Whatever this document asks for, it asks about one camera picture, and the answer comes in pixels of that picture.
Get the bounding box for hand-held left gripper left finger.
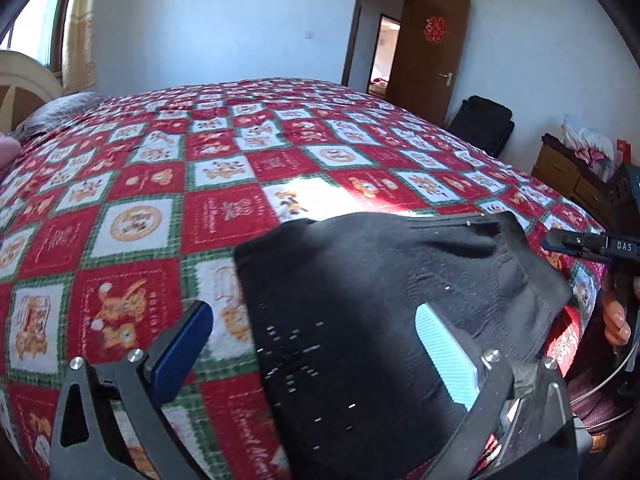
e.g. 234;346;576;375
47;300;215;480

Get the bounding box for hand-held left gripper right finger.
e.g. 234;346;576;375
414;304;581;480

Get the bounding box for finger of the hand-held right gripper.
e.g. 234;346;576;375
550;230;607;248
539;239;608;263

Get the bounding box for black pants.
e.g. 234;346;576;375
234;211;573;480

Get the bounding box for person's right hand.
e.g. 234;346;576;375
600;276;640;347

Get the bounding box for wooden dresser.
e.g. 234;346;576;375
531;133;617;216

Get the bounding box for pile of plastic bags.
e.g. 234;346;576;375
560;115;618;171

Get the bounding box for black chair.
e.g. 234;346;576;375
446;95;516;158

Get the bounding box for person's purple clothing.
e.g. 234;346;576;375
565;367;640;453

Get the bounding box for red printed checkered blanket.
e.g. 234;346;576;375
0;77;608;480

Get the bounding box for brown wooden door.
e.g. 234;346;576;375
385;0;472;128

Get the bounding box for pink cloth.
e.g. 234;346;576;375
0;134;22;168

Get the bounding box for grey pillow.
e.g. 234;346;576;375
10;91;108;142

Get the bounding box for cream wooden headboard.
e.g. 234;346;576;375
0;50;63;131

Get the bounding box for window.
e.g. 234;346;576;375
0;0;76;68

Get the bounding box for thin grey cable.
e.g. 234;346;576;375
570;305;640;431

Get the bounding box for brown wooden door frame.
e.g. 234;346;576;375
341;0;418;96

